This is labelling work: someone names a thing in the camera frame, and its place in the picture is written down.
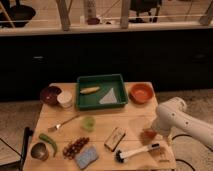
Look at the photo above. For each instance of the red grape bunch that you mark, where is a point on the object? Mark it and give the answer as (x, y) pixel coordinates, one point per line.
(72, 149)

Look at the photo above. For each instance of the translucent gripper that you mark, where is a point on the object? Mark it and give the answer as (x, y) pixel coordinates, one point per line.
(164, 141)

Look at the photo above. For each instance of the green plastic tray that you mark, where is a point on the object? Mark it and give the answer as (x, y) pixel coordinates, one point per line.
(105, 82)

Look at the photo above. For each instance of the green pepper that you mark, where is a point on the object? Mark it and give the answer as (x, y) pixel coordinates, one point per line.
(49, 140)

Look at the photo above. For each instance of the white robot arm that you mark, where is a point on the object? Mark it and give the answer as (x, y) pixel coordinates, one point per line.
(172, 113)

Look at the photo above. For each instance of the white dish brush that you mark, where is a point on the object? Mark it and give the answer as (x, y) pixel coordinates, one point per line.
(122, 156)

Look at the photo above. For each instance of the wooden rectangular block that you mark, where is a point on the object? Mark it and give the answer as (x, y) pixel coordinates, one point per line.
(114, 139)

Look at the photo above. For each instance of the white cup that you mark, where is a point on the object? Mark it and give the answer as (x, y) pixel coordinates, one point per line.
(65, 99)

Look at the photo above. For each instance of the blue sponge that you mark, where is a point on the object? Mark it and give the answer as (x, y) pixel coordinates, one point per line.
(85, 158)

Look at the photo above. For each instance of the green plastic cup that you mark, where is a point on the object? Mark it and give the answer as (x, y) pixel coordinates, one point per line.
(88, 123)

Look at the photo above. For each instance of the red apple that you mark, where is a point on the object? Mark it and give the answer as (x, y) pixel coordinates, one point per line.
(147, 136)

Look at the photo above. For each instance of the orange bowl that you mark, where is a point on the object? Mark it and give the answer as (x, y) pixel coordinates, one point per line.
(141, 93)

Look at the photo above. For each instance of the grey triangular cloth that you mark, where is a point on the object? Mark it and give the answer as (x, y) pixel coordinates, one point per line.
(109, 98)

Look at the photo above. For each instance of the dark maroon bowl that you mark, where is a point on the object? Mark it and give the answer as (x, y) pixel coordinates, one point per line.
(49, 95)

